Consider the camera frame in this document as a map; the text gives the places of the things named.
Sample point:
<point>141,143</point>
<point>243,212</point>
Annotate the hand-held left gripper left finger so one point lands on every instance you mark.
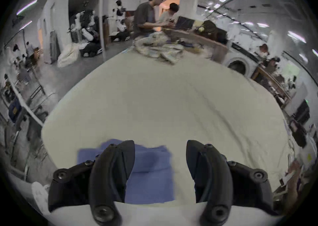
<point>106,177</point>

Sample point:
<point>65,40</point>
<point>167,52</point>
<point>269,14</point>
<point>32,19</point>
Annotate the wooden table with laptop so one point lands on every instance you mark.
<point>196,34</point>

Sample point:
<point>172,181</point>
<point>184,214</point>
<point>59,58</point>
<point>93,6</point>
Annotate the pile of light garments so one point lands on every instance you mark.
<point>161,46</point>

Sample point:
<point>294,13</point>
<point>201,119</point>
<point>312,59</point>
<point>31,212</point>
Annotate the bed with beige sheet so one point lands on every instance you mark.
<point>159,101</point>

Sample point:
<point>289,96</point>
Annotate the white bag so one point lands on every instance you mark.
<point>68,55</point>

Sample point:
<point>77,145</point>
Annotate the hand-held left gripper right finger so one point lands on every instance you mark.
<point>216,177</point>

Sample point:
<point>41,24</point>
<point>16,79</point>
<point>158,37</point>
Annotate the white humanoid robot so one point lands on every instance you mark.
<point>119,20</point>

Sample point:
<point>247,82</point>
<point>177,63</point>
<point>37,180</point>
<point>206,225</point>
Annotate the white washing machine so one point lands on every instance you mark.
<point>239,60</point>

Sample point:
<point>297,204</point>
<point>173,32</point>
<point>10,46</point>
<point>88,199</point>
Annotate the folded blue cloth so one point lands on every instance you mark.
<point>151,174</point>

